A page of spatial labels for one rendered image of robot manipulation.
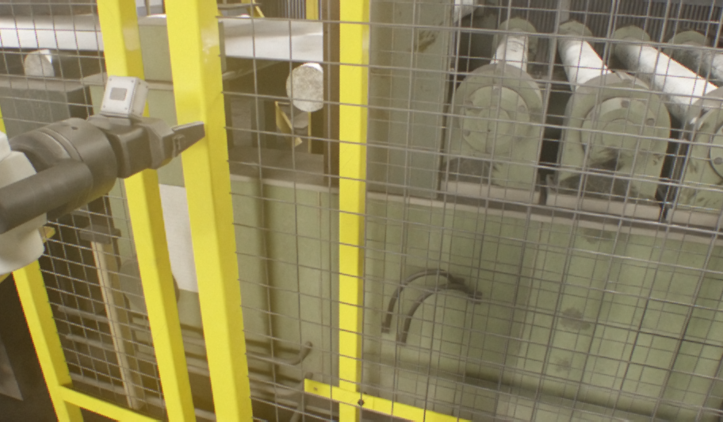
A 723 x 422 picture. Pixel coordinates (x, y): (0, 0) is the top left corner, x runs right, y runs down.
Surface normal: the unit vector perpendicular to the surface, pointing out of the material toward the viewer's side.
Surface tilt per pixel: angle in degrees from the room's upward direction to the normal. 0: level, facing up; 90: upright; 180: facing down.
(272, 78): 90
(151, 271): 90
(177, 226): 90
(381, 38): 90
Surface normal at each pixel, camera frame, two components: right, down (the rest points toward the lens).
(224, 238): 0.94, 0.15
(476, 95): -0.46, 0.18
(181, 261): -0.29, 0.40
